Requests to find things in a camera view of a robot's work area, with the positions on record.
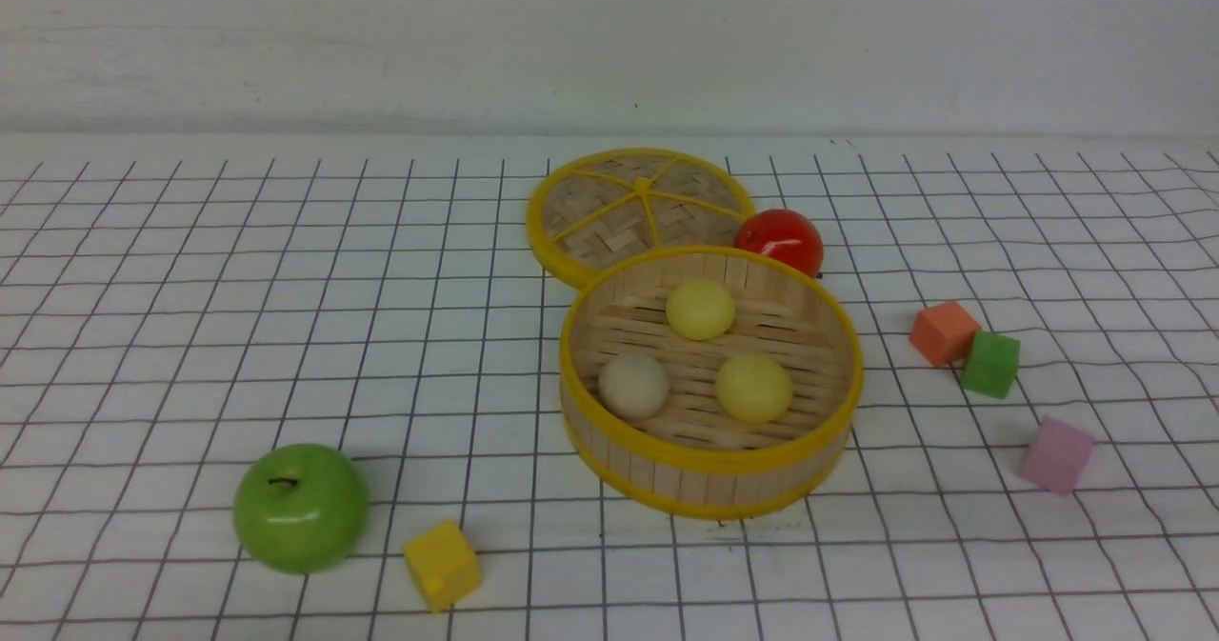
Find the green cube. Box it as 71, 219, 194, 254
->
959, 331, 1022, 398

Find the red tomato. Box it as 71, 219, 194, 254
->
734, 210, 826, 279

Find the bamboo steamer tray yellow rim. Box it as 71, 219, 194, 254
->
558, 246, 865, 522

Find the white bun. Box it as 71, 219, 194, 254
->
597, 351, 670, 420

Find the green apple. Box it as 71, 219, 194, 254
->
230, 444, 371, 574

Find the white grid tablecloth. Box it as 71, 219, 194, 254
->
1, 134, 1218, 640

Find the yellow cube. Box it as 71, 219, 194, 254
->
402, 520, 483, 613

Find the pink cube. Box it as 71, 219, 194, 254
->
1017, 416, 1096, 496

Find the bamboo steamer lid yellow rim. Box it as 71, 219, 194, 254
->
524, 147, 756, 290

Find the orange cube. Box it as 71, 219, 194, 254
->
909, 301, 981, 367

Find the yellow bun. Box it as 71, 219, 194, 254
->
714, 351, 795, 423
666, 279, 736, 341

